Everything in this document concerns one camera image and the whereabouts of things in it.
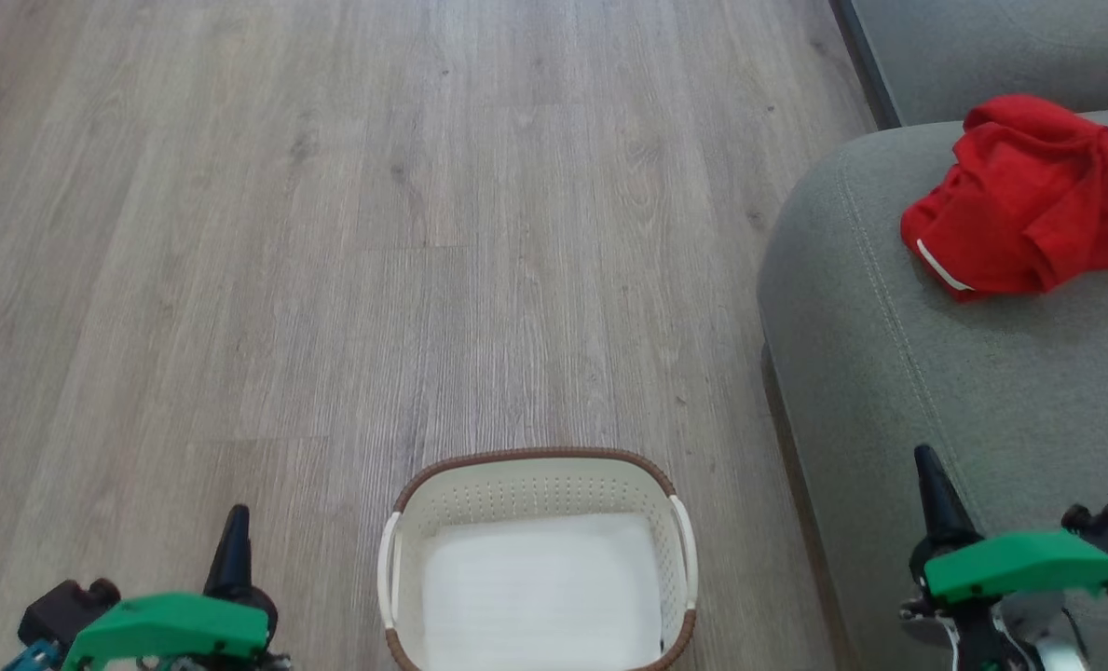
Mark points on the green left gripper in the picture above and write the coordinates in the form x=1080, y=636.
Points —
x=167, y=626

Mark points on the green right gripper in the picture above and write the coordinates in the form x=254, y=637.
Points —
x=1019, y=564

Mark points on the red garment with white trim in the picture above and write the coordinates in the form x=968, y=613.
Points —
x=1029, y=196

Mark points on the cream laundry basket brown rim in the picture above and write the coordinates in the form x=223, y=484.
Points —
x=535, y=489

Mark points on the grey sofa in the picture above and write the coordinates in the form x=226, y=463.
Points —
x=982, y=391

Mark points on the grey sofa base section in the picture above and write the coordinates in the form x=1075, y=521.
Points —
x=1001, y=51

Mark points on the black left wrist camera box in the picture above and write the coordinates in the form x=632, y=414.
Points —
x=64, y=608

